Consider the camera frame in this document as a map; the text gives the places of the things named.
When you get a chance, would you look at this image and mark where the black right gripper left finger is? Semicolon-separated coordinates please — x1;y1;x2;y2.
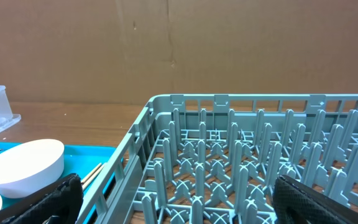
0;173;83;224

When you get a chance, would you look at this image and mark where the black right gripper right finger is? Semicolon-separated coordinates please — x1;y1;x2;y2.
272;175;358;224

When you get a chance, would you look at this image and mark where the wooden chopstick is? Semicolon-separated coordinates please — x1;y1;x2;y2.
81;163;102;184
81;163;105;190

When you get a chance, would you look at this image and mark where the grey dishwasher rack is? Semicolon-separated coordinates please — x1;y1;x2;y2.
78;94;358;223

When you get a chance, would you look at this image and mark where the teal plastic tray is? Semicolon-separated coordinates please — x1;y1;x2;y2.
0;142;116;223

